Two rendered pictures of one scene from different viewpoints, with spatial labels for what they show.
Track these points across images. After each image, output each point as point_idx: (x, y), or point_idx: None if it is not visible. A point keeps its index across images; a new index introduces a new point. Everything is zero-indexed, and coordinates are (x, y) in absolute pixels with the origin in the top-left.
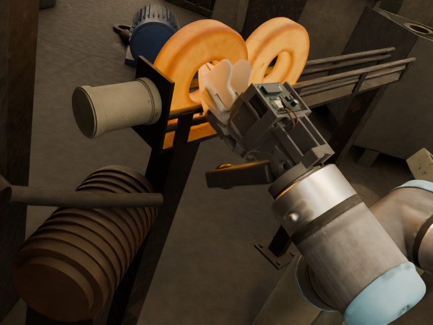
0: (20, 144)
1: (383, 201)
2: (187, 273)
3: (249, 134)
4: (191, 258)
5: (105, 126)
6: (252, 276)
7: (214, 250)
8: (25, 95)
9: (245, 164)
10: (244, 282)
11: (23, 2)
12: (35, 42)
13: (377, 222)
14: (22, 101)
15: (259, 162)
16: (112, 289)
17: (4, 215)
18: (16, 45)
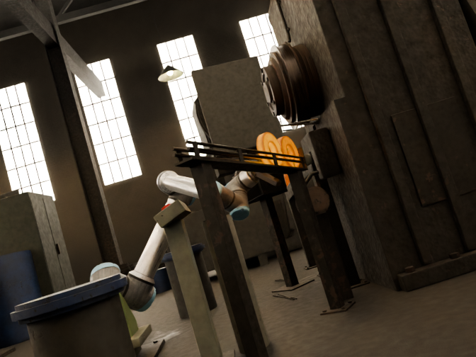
0: (359, 185)
1: (225, 187)
2: (329, 331)
3: None
4: (335, 335)
5: None
6: (279, 355)
7: (321, 346)
8: (353, 166)
9: (269, 176)
10: (284, 350)
11: (341, 134)
12: (348, 146)
13: (234, 177)
14: (353, 167)
15: (265, 175)
16: (295, 204)
17: (366, 215)
18: (345, 147)
